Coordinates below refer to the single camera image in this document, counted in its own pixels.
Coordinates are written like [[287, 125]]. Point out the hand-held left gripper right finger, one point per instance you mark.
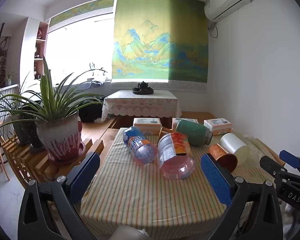
[[215, 180]]

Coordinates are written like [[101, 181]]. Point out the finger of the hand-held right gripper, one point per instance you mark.
[[270, 166], [289, 158]]

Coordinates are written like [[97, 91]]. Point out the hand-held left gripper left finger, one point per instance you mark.
[[83, 180]]

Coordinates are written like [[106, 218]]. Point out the copper metal cup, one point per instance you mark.
[[220, 155]]

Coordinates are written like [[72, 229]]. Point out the white cup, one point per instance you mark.
[[234, 146]]

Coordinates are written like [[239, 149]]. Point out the green thermos cup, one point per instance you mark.
[[192, 132]]

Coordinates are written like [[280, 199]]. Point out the small orange paper cup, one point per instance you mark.
[[166, 130]]

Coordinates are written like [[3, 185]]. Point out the red plant saucer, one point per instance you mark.
[[81, 152]]

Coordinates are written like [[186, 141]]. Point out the wooden plant stand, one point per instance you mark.
[[40, 165]]

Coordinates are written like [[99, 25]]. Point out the orange label clear jar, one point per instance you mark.
[[172, 155]]

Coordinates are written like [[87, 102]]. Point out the spider plant in patterned pot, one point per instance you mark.
[[58, 135]]

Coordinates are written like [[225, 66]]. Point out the orange white tissue pack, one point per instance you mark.
[[147, 125], [218, 126], [183, 120]]

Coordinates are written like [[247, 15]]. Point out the striped tablecloth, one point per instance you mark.
[[140, 192]]

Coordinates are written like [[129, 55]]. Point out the blue label plastic bottle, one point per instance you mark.
[[137, 147]]

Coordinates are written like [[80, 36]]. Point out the black bag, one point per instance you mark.
[[90, 111]]

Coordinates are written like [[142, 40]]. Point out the green plant in dark pot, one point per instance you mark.
[[22, 130]]

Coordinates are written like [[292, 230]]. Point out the table with lace cloth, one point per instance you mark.
[[140, 102]]

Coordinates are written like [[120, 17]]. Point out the folded cloth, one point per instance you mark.
[[97, 83]]

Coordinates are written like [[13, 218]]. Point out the black tea tray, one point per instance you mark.
[[143, 91]]

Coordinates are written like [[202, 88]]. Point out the windowsill plant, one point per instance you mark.
[[98, 70]]

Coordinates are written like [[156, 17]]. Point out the black teapot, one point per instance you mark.
[[142, 85]]

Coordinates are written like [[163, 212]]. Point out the white radiator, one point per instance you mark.
[[1, 97]]

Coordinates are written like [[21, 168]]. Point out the landscape painting curtain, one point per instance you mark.
[[160, 42]]

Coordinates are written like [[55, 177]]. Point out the landscape print valance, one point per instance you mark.
[[77, 13]]

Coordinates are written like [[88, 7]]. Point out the white air conditioner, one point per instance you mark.
[[226, 2]]

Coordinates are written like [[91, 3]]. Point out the wall shelf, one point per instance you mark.
[[40, 52]]

